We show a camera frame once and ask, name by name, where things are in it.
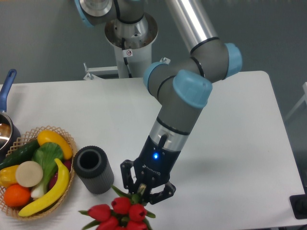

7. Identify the beige round radish slice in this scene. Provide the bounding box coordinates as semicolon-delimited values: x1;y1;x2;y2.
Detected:
15;161;43;187

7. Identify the white furniture frame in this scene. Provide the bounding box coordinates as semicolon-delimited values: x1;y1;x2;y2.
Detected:
285;82;307;123

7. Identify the orange fruit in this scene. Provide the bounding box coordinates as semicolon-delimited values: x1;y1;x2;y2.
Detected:
3;184;31;207

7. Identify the green bok choy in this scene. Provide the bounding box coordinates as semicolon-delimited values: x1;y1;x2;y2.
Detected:
31;142;64;200

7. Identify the green cucumber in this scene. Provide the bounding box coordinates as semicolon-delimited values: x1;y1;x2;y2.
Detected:
0;139;40;170

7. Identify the dark grey ribbed vase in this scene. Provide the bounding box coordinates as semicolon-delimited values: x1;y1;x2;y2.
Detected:
72;146;114;194

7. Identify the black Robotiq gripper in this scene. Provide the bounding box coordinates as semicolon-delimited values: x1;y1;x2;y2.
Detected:
120;135;180;205

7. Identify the dark red vegetable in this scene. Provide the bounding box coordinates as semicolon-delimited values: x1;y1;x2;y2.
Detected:
48;159;72;190

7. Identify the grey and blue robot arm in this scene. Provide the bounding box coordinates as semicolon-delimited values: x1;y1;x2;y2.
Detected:
75;0;242;205

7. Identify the yellow bell pepper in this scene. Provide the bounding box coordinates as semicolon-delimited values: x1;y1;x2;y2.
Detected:
0;165;19;187

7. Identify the woven wicker basket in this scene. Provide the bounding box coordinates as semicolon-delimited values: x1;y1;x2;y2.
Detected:
0;125;78;221

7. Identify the yellow lemon squash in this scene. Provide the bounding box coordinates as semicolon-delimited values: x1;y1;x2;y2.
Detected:
37;130;73;160

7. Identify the yellow banana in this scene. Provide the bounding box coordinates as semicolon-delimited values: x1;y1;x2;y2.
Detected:
18;158;70;217

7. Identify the red tulip bouquet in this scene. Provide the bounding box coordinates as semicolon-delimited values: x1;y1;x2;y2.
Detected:
78;185;156;230

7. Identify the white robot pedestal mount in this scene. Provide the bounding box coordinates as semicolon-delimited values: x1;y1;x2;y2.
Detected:
84;12;158;80

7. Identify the black device at table edge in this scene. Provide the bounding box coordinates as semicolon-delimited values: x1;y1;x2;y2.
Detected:
289;194;307;219

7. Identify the blue handled saucepan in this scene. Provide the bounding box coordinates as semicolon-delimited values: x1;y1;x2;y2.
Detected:
0;69;21;162

